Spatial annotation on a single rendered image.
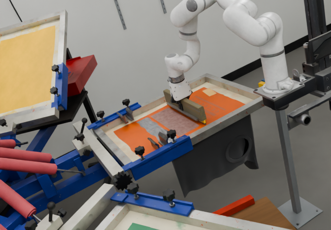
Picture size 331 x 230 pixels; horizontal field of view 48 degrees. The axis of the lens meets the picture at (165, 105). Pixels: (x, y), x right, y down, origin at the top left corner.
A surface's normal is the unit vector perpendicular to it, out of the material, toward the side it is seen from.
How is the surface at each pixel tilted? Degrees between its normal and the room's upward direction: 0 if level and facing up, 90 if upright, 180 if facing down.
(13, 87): 32
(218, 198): 0
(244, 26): 84
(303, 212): 0
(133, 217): 0
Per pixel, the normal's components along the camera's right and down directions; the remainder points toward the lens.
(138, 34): 0.45, 0.26
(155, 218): -0.28, -0.87
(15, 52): -0.25, -0.50
